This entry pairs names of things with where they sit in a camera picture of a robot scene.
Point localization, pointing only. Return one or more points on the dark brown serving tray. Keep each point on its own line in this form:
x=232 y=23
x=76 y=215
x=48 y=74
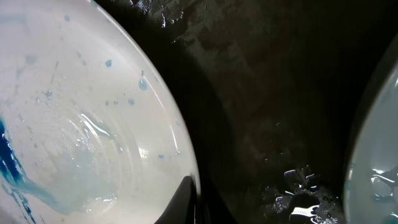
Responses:
x=270 y=92

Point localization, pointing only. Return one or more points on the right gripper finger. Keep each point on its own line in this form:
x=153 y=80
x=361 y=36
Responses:
x=181 y=208

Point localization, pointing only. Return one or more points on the white plate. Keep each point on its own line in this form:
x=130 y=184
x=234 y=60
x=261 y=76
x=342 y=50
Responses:
x=370 y=190
x=90 y=133

